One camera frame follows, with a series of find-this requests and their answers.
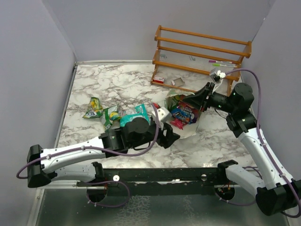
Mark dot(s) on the yellow green snack packet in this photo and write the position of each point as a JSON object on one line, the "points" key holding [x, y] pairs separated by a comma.
{"points": [[94, 109]]}

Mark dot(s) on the white paper bag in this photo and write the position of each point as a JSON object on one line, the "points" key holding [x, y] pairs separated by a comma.
{"points": [[189, 129]]}

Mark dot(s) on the pink snack packet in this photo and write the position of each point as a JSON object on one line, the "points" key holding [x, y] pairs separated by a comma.
{"points": [[178, 123]]}

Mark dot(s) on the pink marker pen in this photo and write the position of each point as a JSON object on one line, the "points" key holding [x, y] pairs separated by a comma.
{"points": [[223, 62]]}

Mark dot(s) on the wooden shelf rack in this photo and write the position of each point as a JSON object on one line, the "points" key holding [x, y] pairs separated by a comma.
{"points": [[190, 51]]}

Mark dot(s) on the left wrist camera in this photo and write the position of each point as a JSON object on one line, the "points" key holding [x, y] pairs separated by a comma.
{"points": [[161, 114]]}

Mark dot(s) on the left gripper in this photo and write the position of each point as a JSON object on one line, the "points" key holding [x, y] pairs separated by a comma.
{"points": [[166, 141]]}

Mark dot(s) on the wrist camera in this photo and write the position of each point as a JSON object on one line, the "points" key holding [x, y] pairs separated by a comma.
{"points": [[217, 75], [161, 114]]}

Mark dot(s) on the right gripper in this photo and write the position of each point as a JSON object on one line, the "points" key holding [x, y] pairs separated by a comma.
{"points": [[199, 98]]}

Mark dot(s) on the colourful snack packet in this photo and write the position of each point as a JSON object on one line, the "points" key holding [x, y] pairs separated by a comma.
{"points": [[171, 102]]}

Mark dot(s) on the teal snack packet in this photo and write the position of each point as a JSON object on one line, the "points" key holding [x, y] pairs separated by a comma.
{"points": [[127, 115]]}

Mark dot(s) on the green marker pen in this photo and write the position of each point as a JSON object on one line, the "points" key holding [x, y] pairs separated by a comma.
{"points": [[224, 65]]}

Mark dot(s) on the purple blue snack packet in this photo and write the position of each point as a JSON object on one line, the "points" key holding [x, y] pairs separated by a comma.
{"points": [[185, 112]]}

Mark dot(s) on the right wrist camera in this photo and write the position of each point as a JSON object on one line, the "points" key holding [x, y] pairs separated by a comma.
{"points": [[217, 75]]}

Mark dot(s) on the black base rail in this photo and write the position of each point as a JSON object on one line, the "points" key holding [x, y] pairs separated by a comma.
{"points": [[157, 181]]}

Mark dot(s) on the red white small box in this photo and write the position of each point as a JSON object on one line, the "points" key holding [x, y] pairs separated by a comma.
{"points": [[159, 79]]}

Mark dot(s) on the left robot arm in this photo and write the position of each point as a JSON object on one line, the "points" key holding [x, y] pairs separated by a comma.
{"points": [[48, 165]]}

